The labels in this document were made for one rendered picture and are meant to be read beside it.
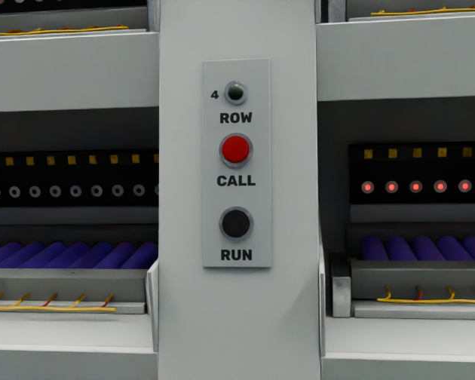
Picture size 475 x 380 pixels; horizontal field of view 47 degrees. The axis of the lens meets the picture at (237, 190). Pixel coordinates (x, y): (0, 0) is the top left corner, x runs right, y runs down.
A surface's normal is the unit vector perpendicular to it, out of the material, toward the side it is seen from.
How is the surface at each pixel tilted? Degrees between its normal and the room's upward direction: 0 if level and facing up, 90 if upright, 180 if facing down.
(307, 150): 90
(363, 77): 106
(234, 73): 90
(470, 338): 16
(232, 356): 90
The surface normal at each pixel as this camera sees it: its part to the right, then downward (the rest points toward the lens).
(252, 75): -0.13, -0.07
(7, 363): -0.12, 0.22
